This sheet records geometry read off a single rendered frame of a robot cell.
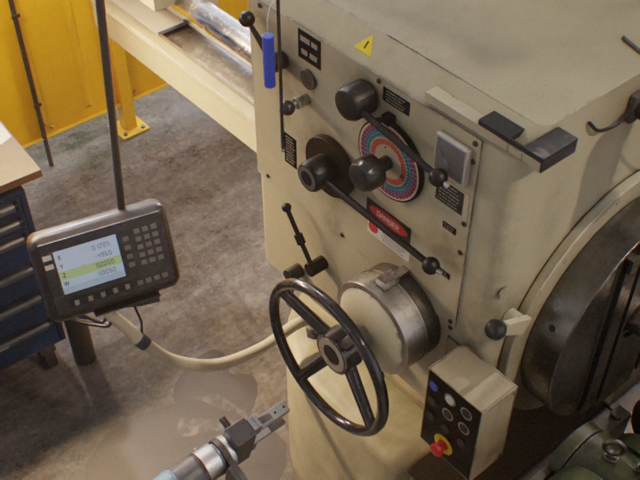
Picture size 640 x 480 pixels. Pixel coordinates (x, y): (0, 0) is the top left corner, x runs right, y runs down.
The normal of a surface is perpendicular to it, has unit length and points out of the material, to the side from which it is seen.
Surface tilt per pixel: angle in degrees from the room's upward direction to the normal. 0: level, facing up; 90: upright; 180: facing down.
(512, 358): 90
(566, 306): 55
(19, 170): 0
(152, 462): 0
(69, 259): 71
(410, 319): 44
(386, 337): 76
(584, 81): 0
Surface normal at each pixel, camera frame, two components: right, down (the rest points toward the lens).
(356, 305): -0.78, -0.04
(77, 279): 0.40, 0.35
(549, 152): 0.00, -0.73
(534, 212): 0.65, 0.53
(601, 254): -0.41, -0.38
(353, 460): -0.77, 0.44
